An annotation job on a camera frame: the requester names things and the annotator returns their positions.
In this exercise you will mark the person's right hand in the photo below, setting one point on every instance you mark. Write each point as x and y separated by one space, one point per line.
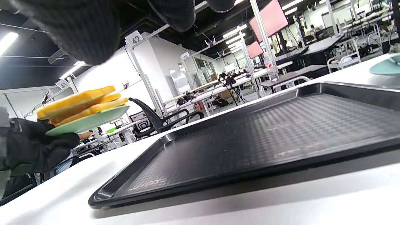
84 28

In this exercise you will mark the person's left hand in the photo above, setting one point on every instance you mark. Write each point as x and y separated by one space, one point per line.
34 147

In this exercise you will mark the light green plate with toast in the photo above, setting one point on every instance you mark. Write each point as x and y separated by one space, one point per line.
90 122

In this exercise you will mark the yellow toast slice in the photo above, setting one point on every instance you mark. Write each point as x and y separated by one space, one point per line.
75 100
103 107
109 98

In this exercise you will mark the black office chair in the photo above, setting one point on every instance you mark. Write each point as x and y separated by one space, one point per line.
156 120

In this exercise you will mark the long white work table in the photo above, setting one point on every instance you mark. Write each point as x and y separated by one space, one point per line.
231 86

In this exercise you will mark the small pink screen monitor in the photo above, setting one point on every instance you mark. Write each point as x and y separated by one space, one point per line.
254 49

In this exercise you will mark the large pink screen monitor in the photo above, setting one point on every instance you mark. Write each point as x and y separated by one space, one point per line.
271 18

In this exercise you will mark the clear water bottle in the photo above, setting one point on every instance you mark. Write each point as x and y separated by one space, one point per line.
271 67

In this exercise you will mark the black plastic tray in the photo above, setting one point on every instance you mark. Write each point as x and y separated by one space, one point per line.
265 137

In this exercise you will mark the white metal chair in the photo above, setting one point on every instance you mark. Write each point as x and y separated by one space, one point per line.
343 56

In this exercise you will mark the white numbered frame post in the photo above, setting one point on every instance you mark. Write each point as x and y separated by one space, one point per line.
142 68

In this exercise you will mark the white frame post with bottle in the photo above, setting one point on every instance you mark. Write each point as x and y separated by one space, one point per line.
262 34

